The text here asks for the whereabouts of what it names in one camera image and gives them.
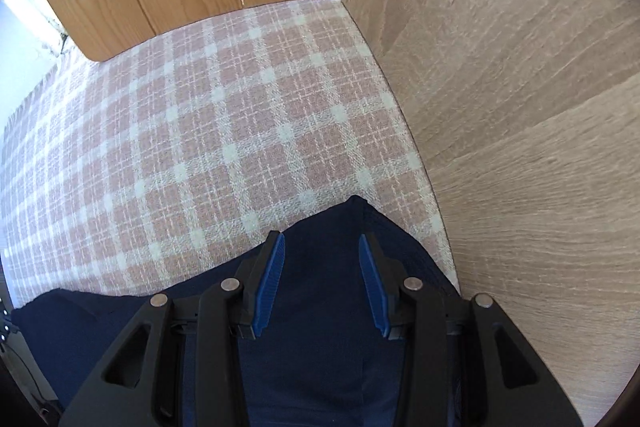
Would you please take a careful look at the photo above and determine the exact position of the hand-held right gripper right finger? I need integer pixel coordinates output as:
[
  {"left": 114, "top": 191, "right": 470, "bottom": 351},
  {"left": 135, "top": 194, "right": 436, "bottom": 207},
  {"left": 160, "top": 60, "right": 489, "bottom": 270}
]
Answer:
[{"left": 358, "top": 232, "right": 586, "bottom": 427}]

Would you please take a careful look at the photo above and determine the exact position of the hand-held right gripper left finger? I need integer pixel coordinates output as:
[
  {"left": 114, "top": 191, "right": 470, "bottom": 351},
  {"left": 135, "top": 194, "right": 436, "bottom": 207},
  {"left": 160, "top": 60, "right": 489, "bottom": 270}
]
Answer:
[{"left": 60, "top": 230, "right": 287, "bottom": 427}]

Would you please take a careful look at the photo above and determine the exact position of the navy blue t-shirt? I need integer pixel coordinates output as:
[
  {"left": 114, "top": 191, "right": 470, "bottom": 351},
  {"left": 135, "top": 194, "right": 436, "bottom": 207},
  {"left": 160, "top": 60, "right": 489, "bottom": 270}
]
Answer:
[{"left": 10, "top": 195, "right": 462, "bottom": 427}]

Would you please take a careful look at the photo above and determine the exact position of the pink white plaid blanket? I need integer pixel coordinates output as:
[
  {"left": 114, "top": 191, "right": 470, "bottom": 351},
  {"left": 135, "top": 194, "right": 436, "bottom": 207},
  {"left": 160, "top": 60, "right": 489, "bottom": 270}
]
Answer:
[{"left": 0, "top": 0, "right": 462, "bottom": 310}]

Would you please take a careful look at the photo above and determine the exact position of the light wood-grain panel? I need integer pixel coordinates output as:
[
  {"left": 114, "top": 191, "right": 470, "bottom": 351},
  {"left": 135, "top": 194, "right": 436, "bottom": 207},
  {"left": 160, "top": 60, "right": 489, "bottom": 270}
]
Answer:
[{"left": 340, "top": 0, "right": 640, "bottom": 427}]

